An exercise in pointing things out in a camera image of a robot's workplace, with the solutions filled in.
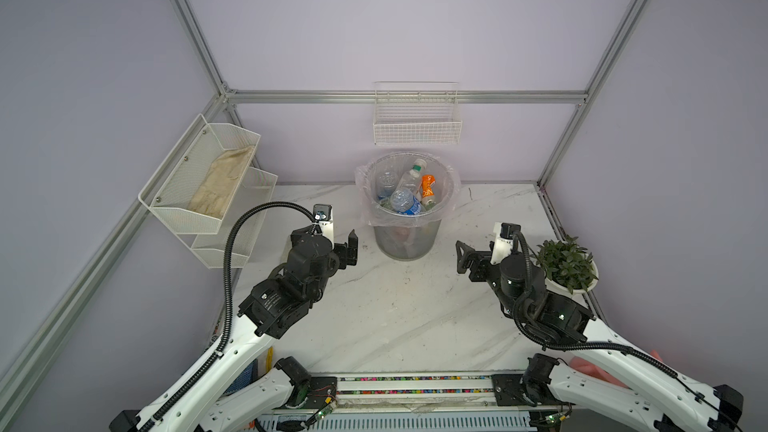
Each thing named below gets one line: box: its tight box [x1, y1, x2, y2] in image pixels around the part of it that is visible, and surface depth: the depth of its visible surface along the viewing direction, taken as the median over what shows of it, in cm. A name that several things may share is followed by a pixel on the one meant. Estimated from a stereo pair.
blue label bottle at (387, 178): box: [376, 165, 399, 200], surface depth 92 cm
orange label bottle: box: [421, 174, 436, 211], surface depth 90 cm
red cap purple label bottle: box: [392, 227, 410, 243], surface depth 88 cm
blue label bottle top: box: [390, 188, 421, 215], surface depth 77 cm
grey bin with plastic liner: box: [355, 151, 460, 261], surface depth 90 cm
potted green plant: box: [532, 236, 599, 297], surface depth 80 cm
